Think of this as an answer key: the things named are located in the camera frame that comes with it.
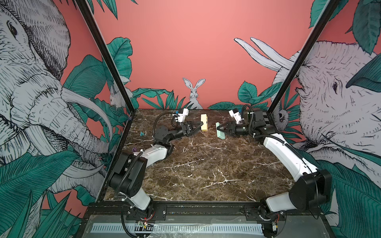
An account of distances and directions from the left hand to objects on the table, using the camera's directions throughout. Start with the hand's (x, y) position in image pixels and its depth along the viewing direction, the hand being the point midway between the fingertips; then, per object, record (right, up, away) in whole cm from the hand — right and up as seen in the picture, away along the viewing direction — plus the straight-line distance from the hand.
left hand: (203, 125), depth 69 cm
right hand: (+8, -1, +7) cm, 11 cm away
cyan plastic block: (-42, -6, +35) cm, 56 cm away
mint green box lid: (+9, -5, +5) cm, 11 cm away
